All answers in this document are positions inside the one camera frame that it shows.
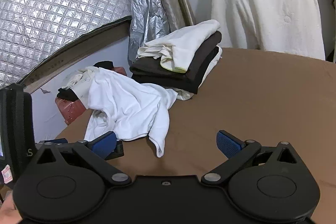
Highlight white folded garment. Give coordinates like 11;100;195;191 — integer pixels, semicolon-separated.
175;47;223;102

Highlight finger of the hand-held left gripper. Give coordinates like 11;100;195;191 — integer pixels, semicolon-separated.
106;140;124;161
39;138;68;145

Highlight silver crinkled plastic sheet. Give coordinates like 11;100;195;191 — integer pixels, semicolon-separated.
120;0;172;67

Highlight silver quilted insulation cover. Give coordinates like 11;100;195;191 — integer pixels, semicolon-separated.
0;0;133;88

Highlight white t-shirt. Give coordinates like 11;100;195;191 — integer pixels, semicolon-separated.
83;67;179;158

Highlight black crumpled garment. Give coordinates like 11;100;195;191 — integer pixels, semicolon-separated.
56;61;115;103

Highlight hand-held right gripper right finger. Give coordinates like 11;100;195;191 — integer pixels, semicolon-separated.
201;130;301;186

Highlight stack of folded clothes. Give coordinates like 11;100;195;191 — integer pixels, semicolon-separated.
130;31;223;95

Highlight cream folded garment yellow trim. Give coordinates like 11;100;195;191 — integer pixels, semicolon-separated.
136;20;221;74

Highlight person's left leg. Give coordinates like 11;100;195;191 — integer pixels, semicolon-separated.
0;195;24;224

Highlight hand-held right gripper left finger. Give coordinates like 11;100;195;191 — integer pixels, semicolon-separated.
35;132;132;186

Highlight brown window ledge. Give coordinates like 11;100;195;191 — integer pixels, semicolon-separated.
17;16;132;94

